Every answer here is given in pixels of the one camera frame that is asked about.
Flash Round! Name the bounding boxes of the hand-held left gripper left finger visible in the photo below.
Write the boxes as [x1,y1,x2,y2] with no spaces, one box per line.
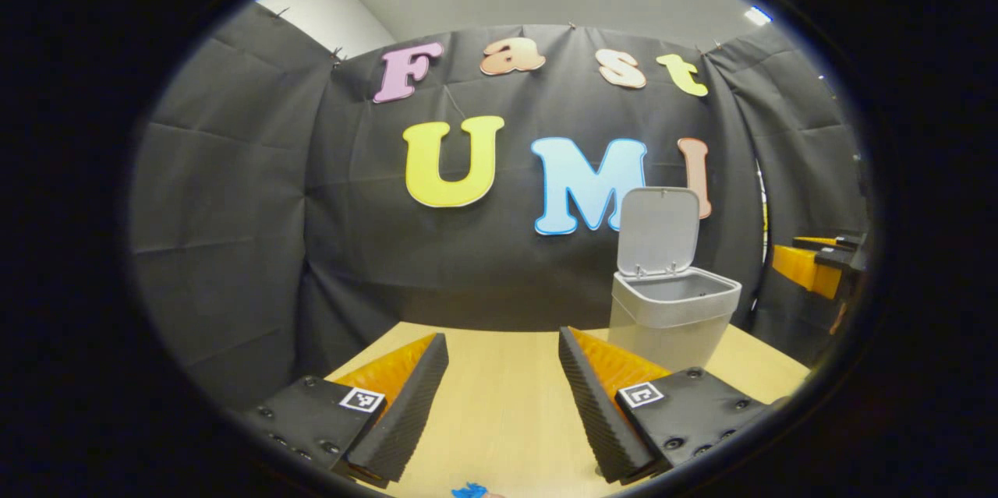
[240,333,451,487]

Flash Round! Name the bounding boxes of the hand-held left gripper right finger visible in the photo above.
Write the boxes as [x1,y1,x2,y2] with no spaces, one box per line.
[558,327,774,485]

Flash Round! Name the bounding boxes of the grey desktop garbage bin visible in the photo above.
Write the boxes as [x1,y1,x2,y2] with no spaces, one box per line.
[608,186,743,373]

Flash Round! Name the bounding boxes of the wooden desktop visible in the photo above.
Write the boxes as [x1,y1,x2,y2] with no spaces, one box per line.
[324,321,812,498]

